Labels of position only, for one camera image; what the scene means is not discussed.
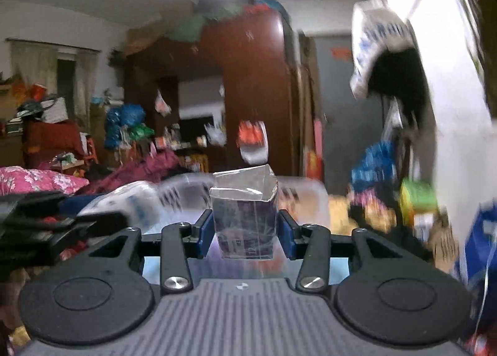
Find yellow patterned blanket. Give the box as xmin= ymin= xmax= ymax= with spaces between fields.
xmin=329 ymin=190 xmax=397 ymax=236

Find green yellow box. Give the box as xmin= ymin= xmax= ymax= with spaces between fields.
xmin=400 ymin=179 xmax=438 ymax=219

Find clear plastic basket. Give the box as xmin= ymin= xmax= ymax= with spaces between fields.
xmin=77 ymin=173 xmax=330 ymax=233

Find dark red wooden wardrobe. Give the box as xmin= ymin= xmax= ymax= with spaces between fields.
xmin=125 ymin=9 xmax=299 ymax=176

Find orange white hanging bag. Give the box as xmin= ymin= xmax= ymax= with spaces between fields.
xmin=237 ymin=121 xmax=269 ymax=166

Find pink floral quilt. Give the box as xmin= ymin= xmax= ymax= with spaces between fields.
xmin=0 ymin=166 xmax=89 ymax=196

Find red plaid garment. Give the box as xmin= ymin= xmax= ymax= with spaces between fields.
xmin=75 ymin=149 xmax=184 ymax=196

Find blue shopping bag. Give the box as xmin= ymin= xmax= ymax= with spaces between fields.
xmin=456 ymin=200 xmax=496 ymax=332

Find grey metal door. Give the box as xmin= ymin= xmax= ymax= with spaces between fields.
xmin=313 ymin=35 xmax=382 ymax=196

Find white black hanging jacket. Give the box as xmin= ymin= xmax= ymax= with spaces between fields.
xmin=349 ymin=0 xmax=428 ymax=127

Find blue plastic bag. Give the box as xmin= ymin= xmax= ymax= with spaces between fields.
xmin=350 ymin=141 xmax=397 ymax=191

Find beige curtains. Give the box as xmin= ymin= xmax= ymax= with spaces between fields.
xmin=7 ymin=38 xmax=99 ymax=128

